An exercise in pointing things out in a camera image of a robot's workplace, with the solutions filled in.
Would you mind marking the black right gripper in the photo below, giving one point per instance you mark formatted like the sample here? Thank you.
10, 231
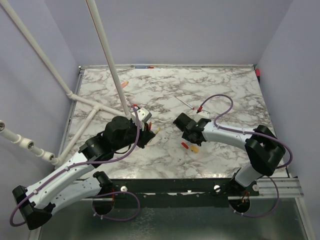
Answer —
184, 135

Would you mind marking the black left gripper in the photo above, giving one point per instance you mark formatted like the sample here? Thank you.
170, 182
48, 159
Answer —
145, 136

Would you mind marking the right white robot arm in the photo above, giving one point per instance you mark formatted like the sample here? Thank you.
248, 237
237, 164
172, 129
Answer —
262, 147

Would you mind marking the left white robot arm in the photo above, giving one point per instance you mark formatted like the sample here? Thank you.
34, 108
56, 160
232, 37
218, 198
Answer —
38, 202

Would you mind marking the orange yellow pen cap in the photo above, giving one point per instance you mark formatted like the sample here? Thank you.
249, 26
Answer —
194, 149

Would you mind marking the thin silver red pen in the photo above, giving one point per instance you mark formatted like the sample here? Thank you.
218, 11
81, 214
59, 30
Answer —
185, 103

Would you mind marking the pink pencil-shaped marker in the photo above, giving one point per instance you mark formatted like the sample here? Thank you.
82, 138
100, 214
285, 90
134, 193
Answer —
124, 84

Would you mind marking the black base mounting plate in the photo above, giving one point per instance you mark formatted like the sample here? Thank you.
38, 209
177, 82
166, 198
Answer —
176, 193

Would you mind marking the blue red marker at edge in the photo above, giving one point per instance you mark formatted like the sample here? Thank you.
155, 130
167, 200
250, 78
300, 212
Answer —
144, 67

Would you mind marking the red black clamp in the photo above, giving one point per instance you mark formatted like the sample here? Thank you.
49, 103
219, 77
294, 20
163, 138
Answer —
257, 72

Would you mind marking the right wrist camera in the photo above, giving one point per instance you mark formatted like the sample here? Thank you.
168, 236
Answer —
202, 115

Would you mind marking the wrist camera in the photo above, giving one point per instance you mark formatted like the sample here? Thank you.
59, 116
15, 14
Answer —
140, 116
202, 115

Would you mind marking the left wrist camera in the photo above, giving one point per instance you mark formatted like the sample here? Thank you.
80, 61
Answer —
140, 116

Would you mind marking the aluminium rail frame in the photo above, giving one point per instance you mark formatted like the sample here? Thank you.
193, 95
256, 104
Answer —
286, 187

